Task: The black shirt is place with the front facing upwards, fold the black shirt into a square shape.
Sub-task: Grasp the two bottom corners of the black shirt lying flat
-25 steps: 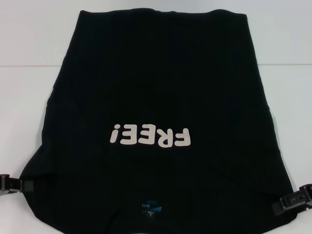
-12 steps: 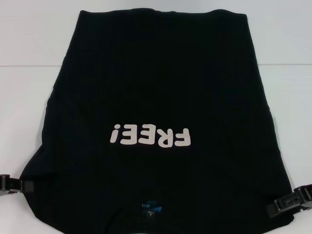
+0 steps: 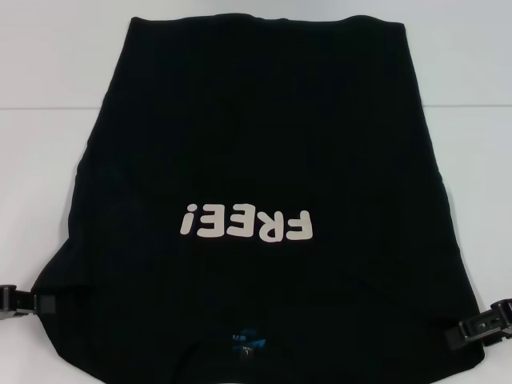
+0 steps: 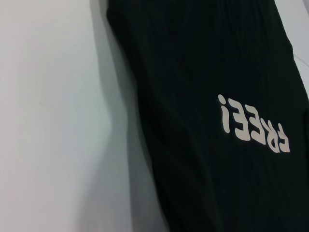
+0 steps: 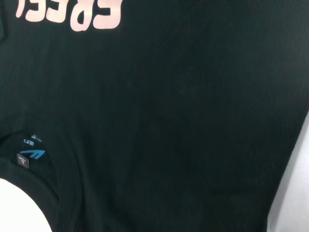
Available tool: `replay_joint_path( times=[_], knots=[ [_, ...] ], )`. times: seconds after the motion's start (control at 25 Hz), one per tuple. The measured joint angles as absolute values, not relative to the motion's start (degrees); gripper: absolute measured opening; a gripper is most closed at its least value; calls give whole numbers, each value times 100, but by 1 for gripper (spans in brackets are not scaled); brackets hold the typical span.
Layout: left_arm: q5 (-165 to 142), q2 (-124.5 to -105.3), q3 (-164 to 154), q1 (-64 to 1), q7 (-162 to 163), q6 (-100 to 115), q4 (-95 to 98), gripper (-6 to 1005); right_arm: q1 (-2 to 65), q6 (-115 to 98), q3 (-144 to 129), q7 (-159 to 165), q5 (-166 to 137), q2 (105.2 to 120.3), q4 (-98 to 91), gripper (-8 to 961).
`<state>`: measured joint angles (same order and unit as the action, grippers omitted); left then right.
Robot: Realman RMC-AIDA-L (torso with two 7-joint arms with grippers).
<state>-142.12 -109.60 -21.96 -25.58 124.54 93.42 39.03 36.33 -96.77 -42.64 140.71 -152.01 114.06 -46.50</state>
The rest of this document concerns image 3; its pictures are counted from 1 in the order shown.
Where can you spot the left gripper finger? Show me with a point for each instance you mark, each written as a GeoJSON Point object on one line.
{"type": "Point", "coordinates": [46, 304]}

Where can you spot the black shirt with FREE print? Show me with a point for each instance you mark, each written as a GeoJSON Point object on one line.
{"type": "Point", "coordinates": [256, 140]}

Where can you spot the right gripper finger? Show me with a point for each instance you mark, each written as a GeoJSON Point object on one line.
{"type": "Point", "coordinates": [476, 302]}

